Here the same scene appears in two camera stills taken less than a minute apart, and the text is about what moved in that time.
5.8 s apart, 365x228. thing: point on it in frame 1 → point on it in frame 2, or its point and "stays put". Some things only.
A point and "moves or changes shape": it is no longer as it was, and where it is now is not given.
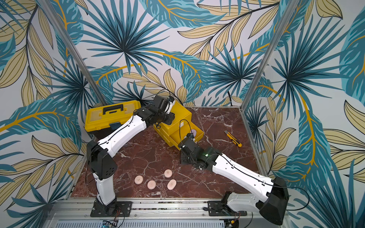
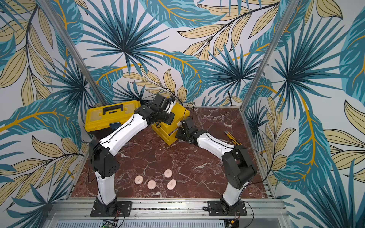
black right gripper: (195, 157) → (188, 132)
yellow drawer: (177, 137) moves or changes shape
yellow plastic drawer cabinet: (183, 126) stays put
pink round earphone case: (151, 185) stays put
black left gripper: (171, 118) stays put
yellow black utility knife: (233, 139) stays put
